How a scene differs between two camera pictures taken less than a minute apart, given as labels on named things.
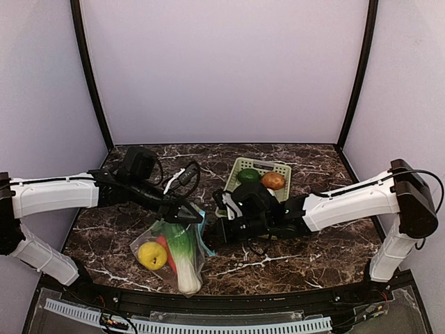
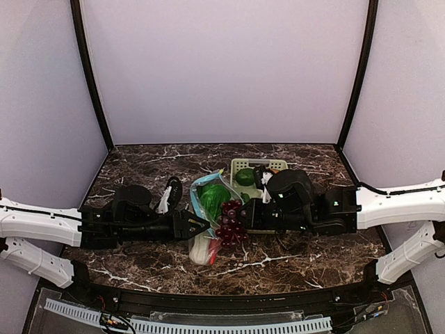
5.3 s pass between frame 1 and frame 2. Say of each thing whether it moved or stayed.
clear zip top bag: moved
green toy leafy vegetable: moved
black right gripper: moved
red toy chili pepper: moved
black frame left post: stayed
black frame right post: stayed
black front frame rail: stayed
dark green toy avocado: stayed
